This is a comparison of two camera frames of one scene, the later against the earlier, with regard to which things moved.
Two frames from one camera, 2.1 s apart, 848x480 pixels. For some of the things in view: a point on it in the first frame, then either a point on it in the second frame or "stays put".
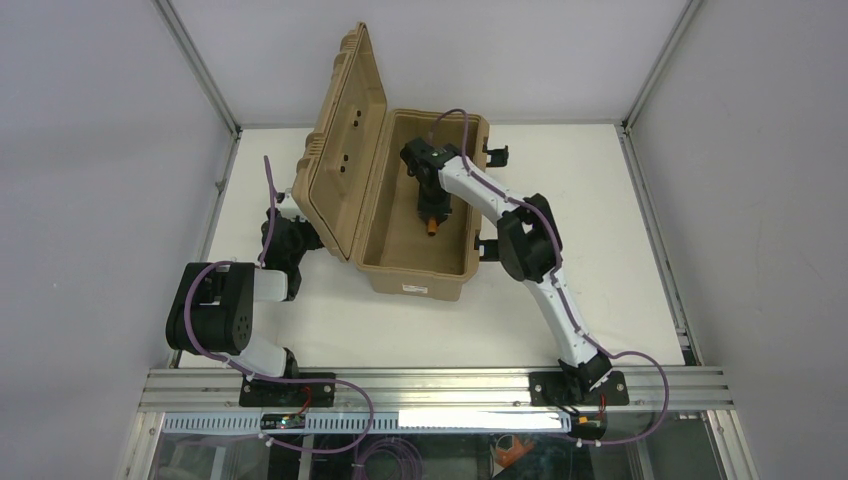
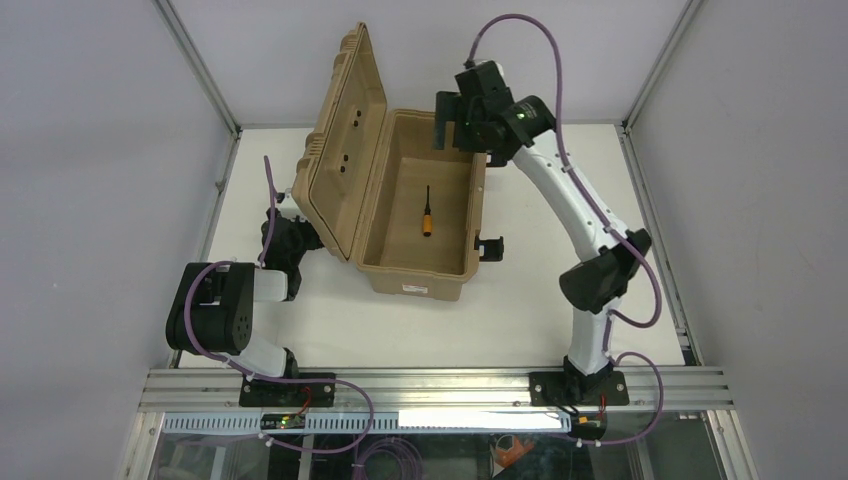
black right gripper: [433, 211] to [448, 120]
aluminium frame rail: [167, 390] stays put
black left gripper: [295, 240] stays put
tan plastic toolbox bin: [362, 198] stays put
